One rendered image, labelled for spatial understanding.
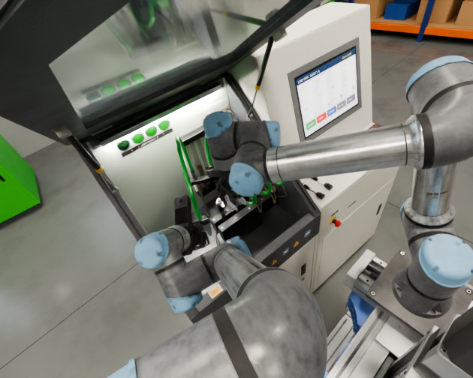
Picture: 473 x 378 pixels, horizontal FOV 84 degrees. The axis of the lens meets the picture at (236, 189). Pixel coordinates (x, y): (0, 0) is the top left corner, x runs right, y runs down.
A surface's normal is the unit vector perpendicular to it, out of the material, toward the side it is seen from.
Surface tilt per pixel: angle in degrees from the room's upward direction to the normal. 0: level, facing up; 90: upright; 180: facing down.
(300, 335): 39
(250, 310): 27
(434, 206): 90
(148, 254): 45
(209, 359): 8
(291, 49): 76
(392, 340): 0
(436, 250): 7
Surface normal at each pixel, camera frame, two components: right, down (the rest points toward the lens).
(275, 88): 0.55, 0.32
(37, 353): -0.15, -0.69
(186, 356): -0.29, -0.84
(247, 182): -0.21, 0.72
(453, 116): -0.39, -0.38
